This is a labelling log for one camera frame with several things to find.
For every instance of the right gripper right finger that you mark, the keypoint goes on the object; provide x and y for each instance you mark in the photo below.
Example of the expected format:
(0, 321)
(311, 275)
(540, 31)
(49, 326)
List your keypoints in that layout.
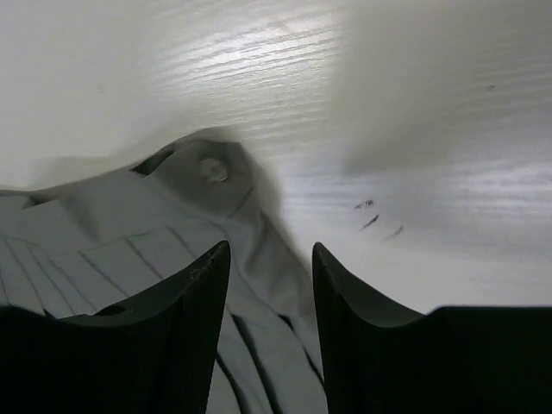
(380, 356)

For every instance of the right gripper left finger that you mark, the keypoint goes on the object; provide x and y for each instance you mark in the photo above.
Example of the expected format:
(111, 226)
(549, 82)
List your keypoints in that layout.
(151, 353)

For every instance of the grey pleated skirt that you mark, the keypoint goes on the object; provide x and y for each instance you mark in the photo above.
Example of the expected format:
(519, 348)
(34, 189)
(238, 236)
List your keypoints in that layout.
(78, 250)

